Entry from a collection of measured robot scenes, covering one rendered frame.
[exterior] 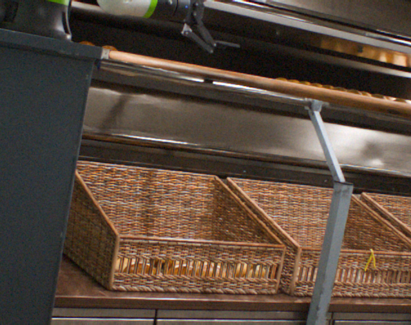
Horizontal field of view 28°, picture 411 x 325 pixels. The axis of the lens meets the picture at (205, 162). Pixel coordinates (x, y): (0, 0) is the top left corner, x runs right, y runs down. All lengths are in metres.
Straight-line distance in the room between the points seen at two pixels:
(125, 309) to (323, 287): 0.60
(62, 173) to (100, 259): 0.88
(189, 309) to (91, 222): 0.37
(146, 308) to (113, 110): 0.72
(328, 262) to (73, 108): 1.21
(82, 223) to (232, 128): 0.72
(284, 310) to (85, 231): 0.62
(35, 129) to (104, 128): 1.24
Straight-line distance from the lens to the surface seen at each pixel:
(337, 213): 2.38
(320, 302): 2.43
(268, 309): 2.40
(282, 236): 2.53
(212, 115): 2.80
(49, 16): 1.40
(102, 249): 2.25
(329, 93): 1.88
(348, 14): 3.05
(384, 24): 3.16
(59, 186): 1.41
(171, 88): 2.70
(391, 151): 3.28
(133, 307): 2.18
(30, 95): 1.36
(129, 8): 1.99
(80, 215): 2.42
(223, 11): 2.61
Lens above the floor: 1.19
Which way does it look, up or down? 6 degrees down
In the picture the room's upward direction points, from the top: 10 degrees clockwise
